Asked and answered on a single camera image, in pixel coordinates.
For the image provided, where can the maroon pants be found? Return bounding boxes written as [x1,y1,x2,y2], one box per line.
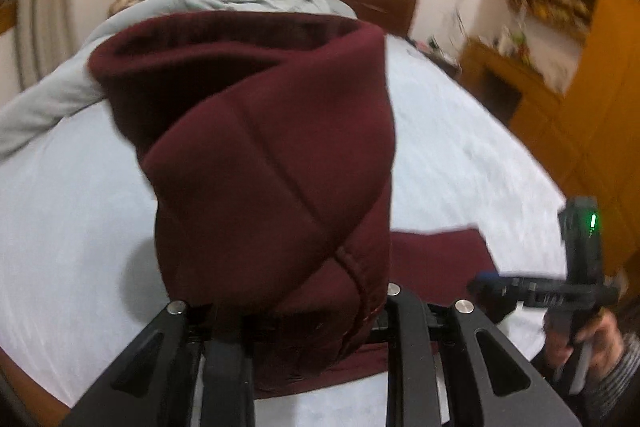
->
[88,12,494,399]

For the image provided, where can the grey sleeve right forearm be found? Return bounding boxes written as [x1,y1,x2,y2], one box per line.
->
[580,333,639,427]

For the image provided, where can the person's right hand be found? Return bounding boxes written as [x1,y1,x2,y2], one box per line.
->
[542,308,625,381]

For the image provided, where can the wooden wardrobe shelf unit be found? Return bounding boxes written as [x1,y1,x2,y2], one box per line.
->
[460,0,639,272]

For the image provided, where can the white bed sheet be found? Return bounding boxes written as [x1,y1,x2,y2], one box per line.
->
[1,37,565,406]

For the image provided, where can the grey quilted duvet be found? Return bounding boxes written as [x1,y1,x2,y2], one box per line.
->
[1,0,357,159]

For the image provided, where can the wooden bed frame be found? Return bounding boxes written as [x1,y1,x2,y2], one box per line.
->
[1,350,70,426]

